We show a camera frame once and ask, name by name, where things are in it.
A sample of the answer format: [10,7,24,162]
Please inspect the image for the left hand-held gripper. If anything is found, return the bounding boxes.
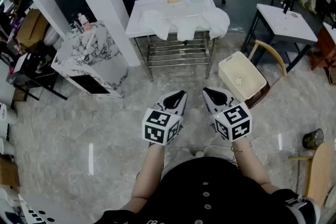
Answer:
[142,90,188,147]

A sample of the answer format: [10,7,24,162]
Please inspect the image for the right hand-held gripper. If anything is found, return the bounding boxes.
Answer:
[202,87,253,143]

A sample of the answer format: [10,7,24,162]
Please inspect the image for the cream plastic basket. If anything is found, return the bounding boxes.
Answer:
[218,51,268,103]

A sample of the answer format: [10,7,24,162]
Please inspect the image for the person's left forearm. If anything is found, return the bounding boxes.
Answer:
[130,142,169,209]

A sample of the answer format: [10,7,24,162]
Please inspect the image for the tan cardboard box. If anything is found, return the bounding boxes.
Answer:
[16,9,50,52]

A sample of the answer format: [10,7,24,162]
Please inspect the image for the steel rack stand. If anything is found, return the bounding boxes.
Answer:
[133,31,217,83]

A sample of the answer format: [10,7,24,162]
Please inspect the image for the person's legs in grey jeans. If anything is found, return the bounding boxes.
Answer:
[160,148,237,176]

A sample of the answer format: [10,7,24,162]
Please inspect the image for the wooden chair brown seat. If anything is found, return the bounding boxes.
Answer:
[244,39,288,110]

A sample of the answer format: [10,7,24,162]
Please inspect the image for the person's black buttoned shirt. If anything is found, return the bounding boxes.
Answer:
[94,156,321,224]

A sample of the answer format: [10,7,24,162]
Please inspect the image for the white ceramic sink basin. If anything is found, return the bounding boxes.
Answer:
[125,0,224,39]

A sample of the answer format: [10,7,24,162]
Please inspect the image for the marble pattern cabinet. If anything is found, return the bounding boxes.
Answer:
[51,20,129,99]

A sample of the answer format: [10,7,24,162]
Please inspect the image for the black mesh waste bin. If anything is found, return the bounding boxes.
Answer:
[302,128,324,150]

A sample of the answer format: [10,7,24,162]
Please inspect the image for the brown wooden cabinet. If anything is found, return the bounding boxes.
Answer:
[308,22,336,86]

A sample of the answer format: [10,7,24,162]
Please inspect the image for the pink bottle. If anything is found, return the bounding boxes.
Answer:
[78,13,91,31]

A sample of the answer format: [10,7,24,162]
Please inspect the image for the light wooden table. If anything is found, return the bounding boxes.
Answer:
[288,141,336,208]

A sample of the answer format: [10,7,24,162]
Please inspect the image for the white round disc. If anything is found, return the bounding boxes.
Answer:
[324,186,336,208]

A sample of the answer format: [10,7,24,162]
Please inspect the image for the black low table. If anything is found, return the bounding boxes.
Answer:
[6,52,68,102]

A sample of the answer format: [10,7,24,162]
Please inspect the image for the thin gold bracelet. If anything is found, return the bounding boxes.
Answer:
[230,142,253,153]

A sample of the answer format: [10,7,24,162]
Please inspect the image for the white top dark frame table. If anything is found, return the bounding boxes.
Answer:
[240,3,319,74]

